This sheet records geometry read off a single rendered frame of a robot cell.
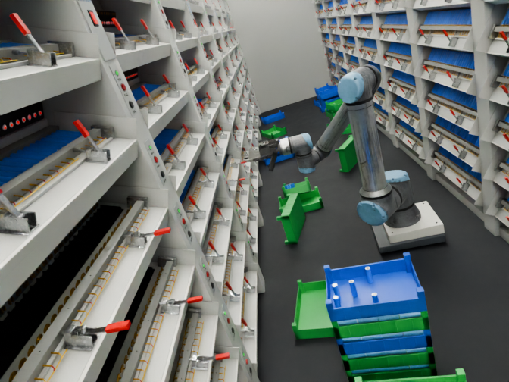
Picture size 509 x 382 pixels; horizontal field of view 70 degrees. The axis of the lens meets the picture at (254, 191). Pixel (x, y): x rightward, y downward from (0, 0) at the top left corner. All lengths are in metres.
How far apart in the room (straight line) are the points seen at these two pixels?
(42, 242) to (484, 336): 1.49
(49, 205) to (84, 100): 0.37
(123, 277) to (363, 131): 1.24
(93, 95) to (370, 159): 1.22
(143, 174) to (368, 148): 1.08
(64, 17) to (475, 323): 1.65
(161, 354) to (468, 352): 1.14
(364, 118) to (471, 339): 0.95
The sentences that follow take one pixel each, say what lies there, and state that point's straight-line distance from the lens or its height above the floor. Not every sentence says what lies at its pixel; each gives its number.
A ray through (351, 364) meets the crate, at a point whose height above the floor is 0.11.
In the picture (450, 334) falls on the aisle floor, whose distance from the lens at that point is 1.67.
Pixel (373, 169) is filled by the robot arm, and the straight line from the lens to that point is 1.76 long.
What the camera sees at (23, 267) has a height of 1.07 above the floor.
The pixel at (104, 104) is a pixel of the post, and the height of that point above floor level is 1.19.
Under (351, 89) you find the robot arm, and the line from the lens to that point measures 1.63.
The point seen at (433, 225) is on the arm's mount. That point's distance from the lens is 2.04.
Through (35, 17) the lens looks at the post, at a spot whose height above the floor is 1.40.
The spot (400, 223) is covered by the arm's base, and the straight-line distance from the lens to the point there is 2.04.
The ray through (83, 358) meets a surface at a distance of 0.62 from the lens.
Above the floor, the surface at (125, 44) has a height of 1.31.
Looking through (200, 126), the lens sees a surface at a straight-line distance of 1.61.
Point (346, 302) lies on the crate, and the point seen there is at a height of 0.32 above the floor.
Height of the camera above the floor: 1.25
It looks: 23 degrees down
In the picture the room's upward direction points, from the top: 19 degrees counter-clockwise
